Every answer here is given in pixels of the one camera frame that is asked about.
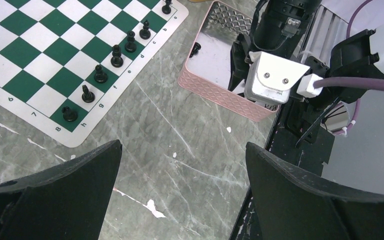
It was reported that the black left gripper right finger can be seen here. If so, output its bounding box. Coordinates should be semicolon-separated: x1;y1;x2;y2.
245;142;384;240

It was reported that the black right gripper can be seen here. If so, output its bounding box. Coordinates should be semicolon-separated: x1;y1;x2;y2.
227;0;322;92

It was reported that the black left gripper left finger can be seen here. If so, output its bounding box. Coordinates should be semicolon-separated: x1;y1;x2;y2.
0;140;123;240

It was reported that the black chess pawn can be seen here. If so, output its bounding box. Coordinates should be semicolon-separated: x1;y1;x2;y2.
110;44;124;68
139;20;151;40
124;30;137;53
93;64;108;84
161;0;172;15
61;106;78;122

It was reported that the black chess knight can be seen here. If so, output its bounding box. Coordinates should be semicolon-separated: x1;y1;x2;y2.
81;84;95;103

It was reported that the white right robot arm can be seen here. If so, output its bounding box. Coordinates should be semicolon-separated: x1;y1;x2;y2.
227;0;384;110

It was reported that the black chess piece tray corner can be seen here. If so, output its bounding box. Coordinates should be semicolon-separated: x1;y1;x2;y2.
189;42;202;58

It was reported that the green white chess board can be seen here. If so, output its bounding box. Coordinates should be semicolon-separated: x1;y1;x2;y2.
0;0;189;148

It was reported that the pink metal tray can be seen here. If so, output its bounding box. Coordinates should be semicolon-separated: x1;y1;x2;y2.
177;0;278;122

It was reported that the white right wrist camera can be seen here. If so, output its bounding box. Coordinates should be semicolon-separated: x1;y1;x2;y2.
244;51;310;105

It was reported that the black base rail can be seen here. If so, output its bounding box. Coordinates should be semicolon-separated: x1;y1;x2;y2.
229;98;335;240

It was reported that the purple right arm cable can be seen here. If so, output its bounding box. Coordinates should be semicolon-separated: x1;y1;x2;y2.
296;0;384;137

